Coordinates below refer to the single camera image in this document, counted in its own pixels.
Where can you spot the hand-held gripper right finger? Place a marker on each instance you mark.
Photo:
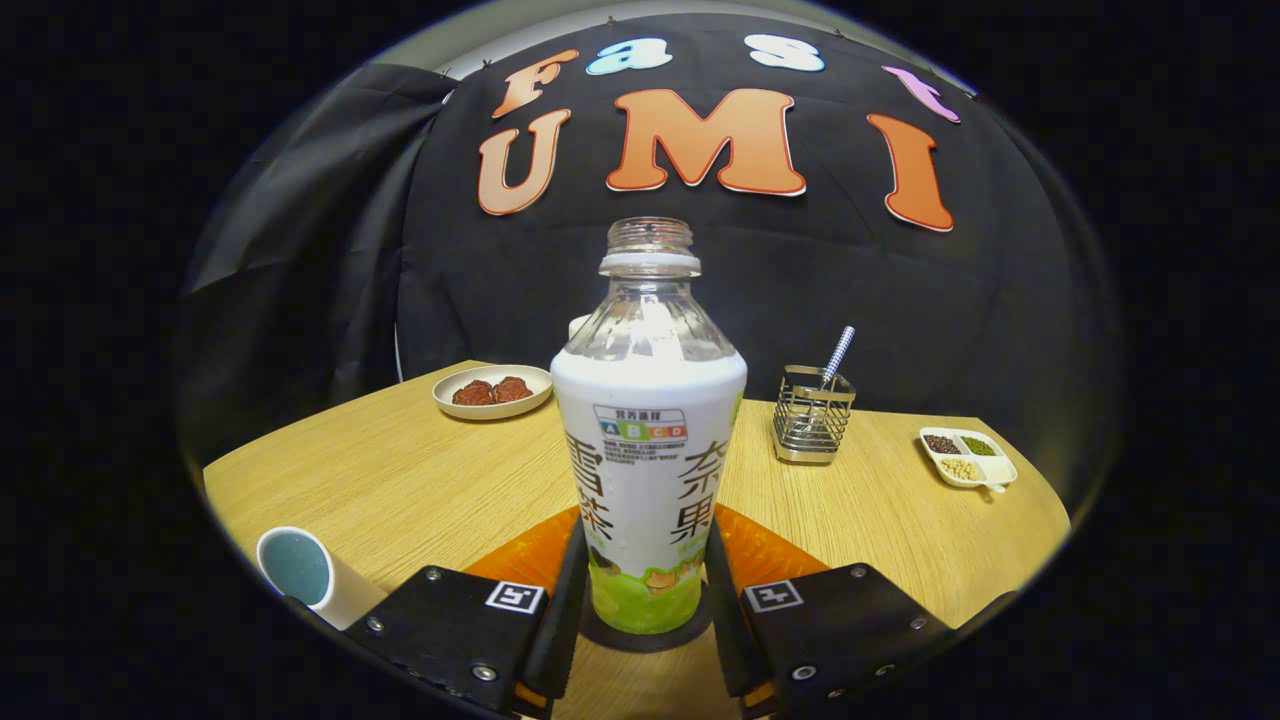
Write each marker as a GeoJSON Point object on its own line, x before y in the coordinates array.
{"type": "Point", "coordinates": [830, 630]}

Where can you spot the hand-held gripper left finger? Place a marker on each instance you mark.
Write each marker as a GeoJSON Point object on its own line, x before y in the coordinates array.
{"type": "Point", "coordinates": [460, 630]}

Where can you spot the white ceramic cup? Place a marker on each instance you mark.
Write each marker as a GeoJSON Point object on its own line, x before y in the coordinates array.
{"type": "Point", "coordinates": [345, 590]}

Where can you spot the dark brown round coaster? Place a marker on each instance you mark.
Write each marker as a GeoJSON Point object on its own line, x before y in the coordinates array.
{"type": "Point", "coordinates": [640, 643]}

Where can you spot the white green label juice bottle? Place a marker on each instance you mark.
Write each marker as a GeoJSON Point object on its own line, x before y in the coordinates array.
{"type": "Point", "coordinates": [650, 460]}

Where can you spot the wooden table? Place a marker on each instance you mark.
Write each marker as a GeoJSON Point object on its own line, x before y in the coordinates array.
{"type": "Point", "coordinates": [440, 480]}

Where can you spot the white divided dish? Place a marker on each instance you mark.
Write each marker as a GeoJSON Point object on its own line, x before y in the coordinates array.
{"type": "Point", "coordinates": [967, 460]}

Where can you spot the cream round plate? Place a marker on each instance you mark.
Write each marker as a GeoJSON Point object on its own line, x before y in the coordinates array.
{"type": "Point", "coordinates": [490, 408]}

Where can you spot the striped straw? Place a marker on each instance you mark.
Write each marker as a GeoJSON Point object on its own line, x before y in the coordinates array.
{"type": "Point", "coordinates": [838, 350]}

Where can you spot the white plastic container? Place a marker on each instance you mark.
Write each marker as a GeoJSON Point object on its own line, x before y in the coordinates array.
{"type": "Point", "coordinates": [577, 326]}

